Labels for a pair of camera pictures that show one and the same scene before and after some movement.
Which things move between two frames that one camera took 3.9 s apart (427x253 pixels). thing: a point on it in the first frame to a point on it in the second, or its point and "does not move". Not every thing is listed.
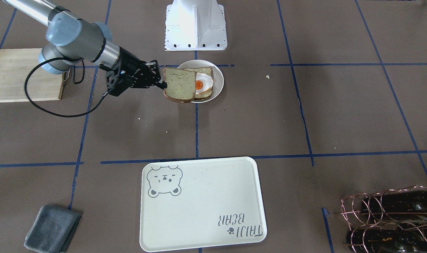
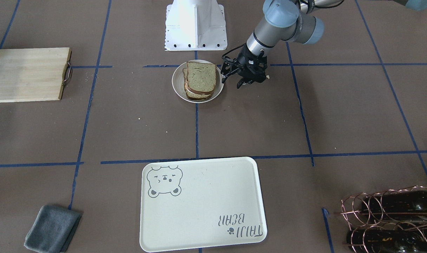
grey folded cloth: (52, 229) does not move
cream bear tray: (202, 203) does not move
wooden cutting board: (8, 69) does not move
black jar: (416, 204) does not move
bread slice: (181, 84) to (201, 77)
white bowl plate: (218, 80) to (178, 80)
